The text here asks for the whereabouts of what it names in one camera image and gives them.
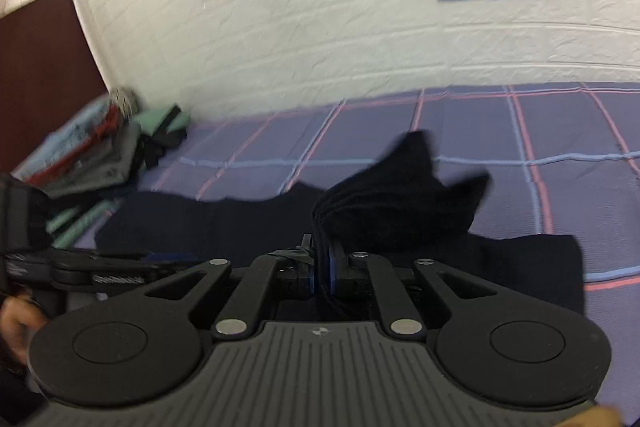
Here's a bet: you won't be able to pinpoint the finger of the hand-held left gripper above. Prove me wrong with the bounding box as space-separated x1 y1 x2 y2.
50 251 213 289

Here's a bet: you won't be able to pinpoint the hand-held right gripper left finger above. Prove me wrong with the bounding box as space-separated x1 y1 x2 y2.
142 234 322 339

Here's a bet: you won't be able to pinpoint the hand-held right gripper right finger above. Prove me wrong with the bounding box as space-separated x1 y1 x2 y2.
322 241 501 339

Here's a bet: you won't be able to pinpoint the black pants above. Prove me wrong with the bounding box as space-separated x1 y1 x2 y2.
95 130 586 314

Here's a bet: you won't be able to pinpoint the person's left hand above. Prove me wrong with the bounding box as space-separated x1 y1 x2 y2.
0 296 48 364

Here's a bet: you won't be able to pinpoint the light blue folded jeans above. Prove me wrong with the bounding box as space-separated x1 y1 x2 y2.
14 99 115 178

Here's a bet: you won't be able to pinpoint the dark grey folded garment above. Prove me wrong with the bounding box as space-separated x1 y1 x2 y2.
45 122 147 198

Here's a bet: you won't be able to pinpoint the stack of folded clothes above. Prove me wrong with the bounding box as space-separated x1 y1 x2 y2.
25 107 122 184

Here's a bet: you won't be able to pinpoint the brown wooden headboard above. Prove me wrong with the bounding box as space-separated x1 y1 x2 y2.
0 0 109 178

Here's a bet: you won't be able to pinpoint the dotted cloth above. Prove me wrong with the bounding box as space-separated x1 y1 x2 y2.
110 87 139 116

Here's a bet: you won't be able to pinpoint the green blanket with black stripe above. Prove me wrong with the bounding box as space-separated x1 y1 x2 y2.
47 104 192 249

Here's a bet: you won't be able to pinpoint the plaid purple bedsheet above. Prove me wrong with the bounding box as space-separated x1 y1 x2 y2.
65 82 640 408

